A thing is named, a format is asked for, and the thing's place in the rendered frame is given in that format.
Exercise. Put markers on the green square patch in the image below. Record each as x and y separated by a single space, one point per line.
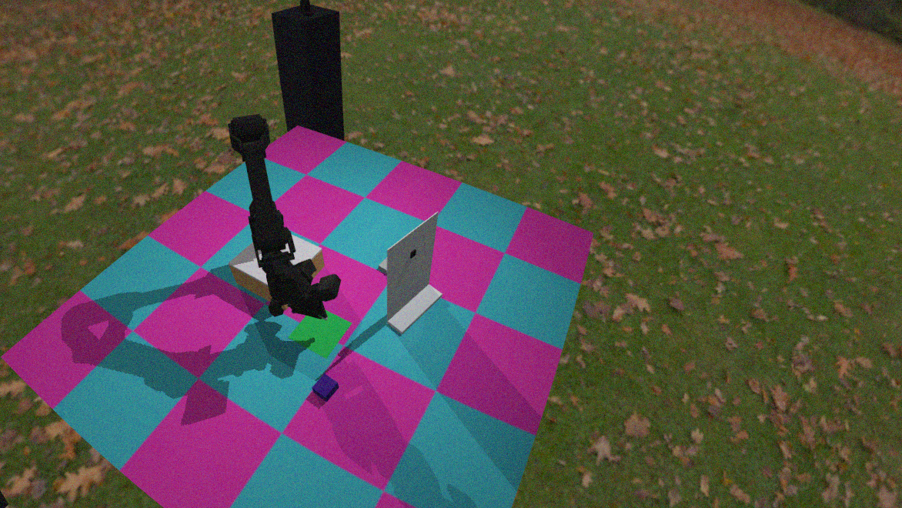
319 335

